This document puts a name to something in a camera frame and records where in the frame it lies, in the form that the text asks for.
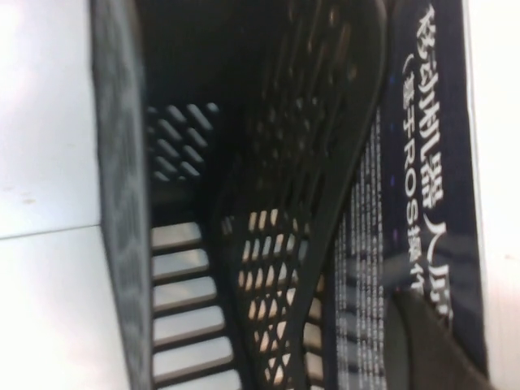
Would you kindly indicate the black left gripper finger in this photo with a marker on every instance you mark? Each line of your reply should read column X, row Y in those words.
column 438, row 357

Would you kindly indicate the dark mobile robot ROS book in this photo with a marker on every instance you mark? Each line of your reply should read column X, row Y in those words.
column 430, row 162

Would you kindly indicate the black plastic three-slot book stand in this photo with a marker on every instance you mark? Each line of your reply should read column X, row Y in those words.
column 122, row 203

